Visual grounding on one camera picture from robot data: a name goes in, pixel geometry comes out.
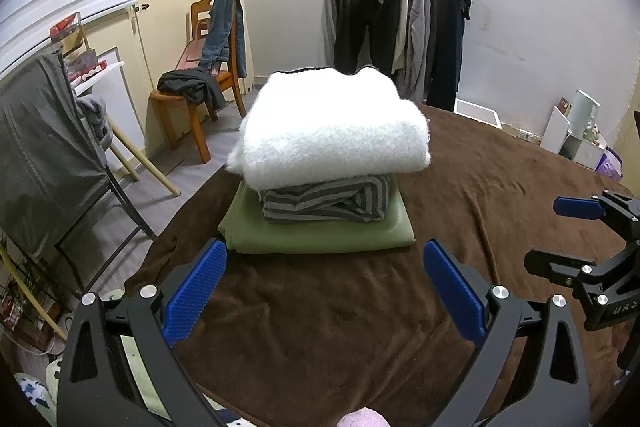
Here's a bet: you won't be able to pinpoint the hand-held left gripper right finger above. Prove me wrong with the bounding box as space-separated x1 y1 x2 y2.
422 239 591 427

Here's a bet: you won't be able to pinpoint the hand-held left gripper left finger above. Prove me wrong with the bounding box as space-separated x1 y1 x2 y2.
55 238 228 427

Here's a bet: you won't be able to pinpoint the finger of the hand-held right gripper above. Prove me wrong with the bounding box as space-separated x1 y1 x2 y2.
553 191 640 238
524 248 608 290

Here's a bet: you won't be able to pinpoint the white fuzzy cardigan black trim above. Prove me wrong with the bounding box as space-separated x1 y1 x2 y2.
225 67 432 188

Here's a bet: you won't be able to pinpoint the row of hanging clothes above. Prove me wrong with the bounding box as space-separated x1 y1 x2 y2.
322 0 476 112

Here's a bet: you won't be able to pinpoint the purple plastic bag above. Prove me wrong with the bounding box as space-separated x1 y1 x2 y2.
596 147 625 182

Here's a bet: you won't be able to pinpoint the white bedside cabinet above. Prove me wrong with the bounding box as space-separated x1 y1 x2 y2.
541 107 610 171

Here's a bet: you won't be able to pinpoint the pale electric kettle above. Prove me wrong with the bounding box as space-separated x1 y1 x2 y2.
570 89 601 140

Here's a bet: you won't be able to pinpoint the green folded cloth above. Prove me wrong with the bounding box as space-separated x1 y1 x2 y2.
217 179 417 254

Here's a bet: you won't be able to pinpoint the brown plush blanket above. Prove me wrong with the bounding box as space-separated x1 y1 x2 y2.
122 104 640 427

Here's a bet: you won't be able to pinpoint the white foam box yellow sides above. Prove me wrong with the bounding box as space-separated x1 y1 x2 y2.
452 99 502 128

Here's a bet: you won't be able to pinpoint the grey striped shirt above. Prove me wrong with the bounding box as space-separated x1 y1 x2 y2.
260 173 392 224

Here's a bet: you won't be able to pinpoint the pink fuzzy cloth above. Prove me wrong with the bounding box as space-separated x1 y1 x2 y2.
339 408 392 427

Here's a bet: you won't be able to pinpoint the wooden chair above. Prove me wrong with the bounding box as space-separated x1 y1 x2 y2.
150 0 249 164

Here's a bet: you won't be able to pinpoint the wooden pole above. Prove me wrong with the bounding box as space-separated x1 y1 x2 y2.
0 247 68 340

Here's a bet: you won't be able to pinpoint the white blue patterned cloth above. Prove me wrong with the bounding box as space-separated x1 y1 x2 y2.
14 372 57 408

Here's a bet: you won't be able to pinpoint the white panel with wooden legs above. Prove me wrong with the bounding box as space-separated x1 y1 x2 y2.
65 47 181 198

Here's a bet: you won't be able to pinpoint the grey bunched garment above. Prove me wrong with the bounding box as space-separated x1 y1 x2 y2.
76 95 114 152

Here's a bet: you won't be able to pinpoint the black crumpled garment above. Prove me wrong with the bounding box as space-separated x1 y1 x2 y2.
157 68 227 112

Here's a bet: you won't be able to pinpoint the red and white boxes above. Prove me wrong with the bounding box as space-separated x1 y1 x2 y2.
67 49 110 82

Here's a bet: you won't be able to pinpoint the blue jeans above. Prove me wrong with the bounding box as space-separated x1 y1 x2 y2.
201 0 248 79

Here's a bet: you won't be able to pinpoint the red packet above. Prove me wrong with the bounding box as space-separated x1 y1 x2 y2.
50 12 83 42

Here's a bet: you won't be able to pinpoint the black metal chair frame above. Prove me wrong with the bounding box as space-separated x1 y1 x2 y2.
54 167 157 299

